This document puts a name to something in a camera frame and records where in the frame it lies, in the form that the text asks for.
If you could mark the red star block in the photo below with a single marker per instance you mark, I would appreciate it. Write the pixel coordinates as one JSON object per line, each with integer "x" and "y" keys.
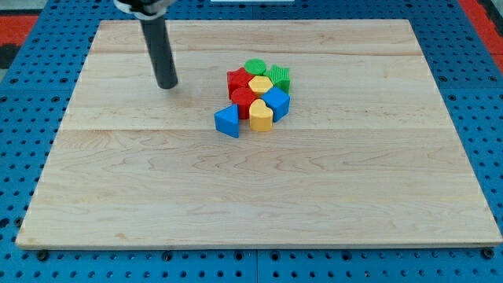
{"x": 236, "y": 79}

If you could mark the red cylinder block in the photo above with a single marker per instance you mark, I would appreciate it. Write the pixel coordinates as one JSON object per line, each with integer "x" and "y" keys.
{"x": 243, "y": 98}

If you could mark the green star block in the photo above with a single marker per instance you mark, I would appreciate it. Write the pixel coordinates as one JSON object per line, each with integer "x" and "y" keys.
{"x": 279, "y": 76}

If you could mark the blue triangle block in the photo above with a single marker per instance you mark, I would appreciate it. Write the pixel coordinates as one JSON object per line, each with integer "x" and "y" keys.
{"x": 227, "y": 121}

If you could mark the blue cube block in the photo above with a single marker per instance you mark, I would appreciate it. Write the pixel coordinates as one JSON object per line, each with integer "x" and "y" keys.
{"x": 279, "y": 101}

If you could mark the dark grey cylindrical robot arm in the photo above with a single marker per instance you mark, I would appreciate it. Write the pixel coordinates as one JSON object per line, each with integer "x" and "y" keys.
{"x": 160, "y": 54}

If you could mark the yellow hexagon block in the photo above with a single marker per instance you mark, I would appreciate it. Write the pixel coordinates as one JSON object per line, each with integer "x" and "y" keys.
{"x": 259, "y": 85}

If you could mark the light wooden board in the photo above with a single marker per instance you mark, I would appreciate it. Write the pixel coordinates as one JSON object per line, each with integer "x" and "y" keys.
{"x": 367, "y": 156}

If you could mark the yellow heart block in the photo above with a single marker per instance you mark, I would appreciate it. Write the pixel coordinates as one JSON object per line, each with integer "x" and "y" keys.
{"x": 260, "y": 116}

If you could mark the green circle block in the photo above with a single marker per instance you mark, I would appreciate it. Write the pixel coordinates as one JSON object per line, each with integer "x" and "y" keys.
{"x": 255, "y": 66}

